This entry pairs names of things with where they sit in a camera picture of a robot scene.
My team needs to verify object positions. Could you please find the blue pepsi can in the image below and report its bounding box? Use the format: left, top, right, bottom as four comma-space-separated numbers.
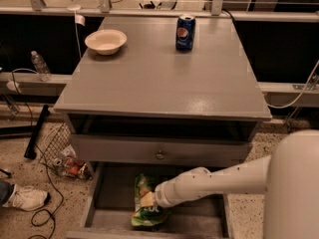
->
175, 14, 196, 51

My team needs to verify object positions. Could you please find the white cable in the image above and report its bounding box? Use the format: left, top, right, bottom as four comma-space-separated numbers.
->
263, 59, 319, 110
61, 0, 87, 60

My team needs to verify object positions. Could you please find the white cable at right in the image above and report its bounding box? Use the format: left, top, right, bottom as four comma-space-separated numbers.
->
263, 59, 319, 110

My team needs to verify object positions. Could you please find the open grey middle drawer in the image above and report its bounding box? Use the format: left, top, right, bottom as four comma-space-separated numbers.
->
66, 163, 234, 239

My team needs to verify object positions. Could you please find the round metal drawer knob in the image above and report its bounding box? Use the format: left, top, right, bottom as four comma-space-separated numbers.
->
156, 150, 164, 160

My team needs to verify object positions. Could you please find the clear plastic water bottle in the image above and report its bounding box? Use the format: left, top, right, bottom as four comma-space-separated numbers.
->
31, 51, 51, 82

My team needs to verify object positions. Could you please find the white bowl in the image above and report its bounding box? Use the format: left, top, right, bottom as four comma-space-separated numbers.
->
85, 29, 127, 56

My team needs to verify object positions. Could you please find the wire mesh basket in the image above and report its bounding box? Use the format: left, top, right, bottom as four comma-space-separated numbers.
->
39, 123, 70, 169

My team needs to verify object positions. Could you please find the black cable on floor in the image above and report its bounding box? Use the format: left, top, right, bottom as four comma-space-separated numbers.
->
9, 71, 65, 239

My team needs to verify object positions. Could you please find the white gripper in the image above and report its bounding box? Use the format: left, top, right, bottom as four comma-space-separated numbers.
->
141, 179, 182, 208

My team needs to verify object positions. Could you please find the green rice chip bag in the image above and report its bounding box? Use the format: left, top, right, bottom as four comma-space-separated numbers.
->
131, 173, 170, 227

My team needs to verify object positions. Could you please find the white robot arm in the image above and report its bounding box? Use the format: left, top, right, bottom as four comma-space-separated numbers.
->
141, 129, 319, 239

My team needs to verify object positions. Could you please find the black bar on floor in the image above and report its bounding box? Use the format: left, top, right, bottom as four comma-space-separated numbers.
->
24, 105, 50, 159

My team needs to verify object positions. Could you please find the grey wooden drawer cabinet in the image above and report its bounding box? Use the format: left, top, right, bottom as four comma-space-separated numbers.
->
53, 15, 273, 239

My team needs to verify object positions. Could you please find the white sneaker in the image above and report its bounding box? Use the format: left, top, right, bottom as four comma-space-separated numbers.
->
2, 184, 50, 211

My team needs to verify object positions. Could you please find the white cable at left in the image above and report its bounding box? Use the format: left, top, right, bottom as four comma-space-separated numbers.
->
61, 0, 87, 60

